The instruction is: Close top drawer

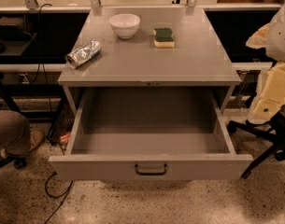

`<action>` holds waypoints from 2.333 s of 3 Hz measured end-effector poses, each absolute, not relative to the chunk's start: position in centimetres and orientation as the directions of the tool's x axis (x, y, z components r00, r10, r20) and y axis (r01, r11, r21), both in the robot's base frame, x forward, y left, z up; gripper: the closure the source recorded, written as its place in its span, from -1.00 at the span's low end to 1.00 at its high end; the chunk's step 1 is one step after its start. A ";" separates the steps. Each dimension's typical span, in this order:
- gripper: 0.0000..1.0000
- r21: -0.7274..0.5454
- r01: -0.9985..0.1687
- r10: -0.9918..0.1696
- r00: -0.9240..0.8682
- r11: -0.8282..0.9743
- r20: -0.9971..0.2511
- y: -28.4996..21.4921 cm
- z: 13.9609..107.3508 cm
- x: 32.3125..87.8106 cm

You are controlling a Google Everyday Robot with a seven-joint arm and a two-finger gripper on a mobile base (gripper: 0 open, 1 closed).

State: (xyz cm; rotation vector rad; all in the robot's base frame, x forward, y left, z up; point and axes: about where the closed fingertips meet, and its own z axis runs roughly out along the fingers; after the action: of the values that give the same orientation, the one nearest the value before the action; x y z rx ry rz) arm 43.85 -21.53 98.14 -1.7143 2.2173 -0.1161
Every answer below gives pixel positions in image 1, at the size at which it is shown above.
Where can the padded gripper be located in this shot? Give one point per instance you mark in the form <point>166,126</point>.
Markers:
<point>279,36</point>

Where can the grey top drawer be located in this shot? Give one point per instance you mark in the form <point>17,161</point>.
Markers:
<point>117,128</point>

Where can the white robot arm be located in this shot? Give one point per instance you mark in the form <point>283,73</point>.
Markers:
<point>271,37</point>

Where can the grey metal drawer cabinet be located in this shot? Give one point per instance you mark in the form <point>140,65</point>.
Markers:
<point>197,59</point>

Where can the black office chair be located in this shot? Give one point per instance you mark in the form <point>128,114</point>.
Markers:
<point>272,132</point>

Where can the green yellow sponge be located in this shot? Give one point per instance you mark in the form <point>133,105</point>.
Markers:
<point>163,38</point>

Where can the white ceramic bowl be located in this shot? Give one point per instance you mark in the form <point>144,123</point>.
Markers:
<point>125,25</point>

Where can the crumpled silver chip bag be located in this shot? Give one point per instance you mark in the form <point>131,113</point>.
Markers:
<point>83,53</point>

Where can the tan shoe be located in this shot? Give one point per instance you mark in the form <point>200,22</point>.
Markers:
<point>36,138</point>

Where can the person leg khaki trousers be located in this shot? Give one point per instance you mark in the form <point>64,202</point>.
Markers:
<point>14,133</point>

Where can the dark top drawer handle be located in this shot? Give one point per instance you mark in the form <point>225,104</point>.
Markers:
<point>151,171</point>

